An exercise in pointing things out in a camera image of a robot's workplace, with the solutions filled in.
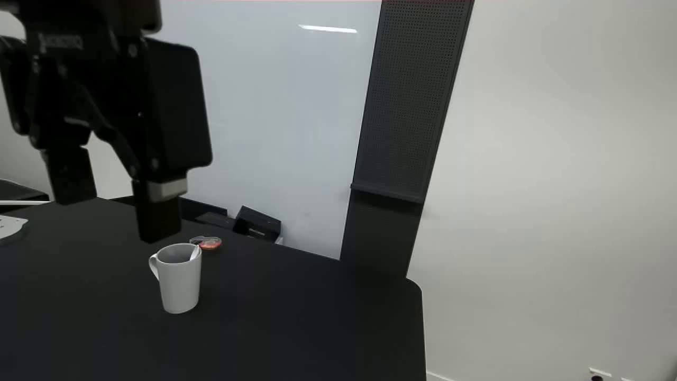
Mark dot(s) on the white paper sheet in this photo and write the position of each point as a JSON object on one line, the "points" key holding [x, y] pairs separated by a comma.
{"points": [[12, 226]]}

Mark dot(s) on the dark grey wall pillar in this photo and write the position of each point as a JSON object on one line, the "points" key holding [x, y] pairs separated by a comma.
{"points": [[414, 72]]}

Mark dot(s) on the white glass whiteboard panel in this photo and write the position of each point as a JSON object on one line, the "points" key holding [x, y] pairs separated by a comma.
{"points": [[284, 90]]}

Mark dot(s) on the white ceramic mug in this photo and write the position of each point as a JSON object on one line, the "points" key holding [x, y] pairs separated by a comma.
{"points": [[179, 280]]}

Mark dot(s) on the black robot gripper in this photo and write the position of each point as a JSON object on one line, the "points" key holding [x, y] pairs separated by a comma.
{"points": [[96, 69]]}

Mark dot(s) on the small orange round object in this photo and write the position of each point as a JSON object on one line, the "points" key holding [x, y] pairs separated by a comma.
{"points": [[209, 245]]}

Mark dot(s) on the black box by whiteboard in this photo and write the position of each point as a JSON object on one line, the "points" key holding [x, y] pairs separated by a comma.
{"points": [[256, 226]]}

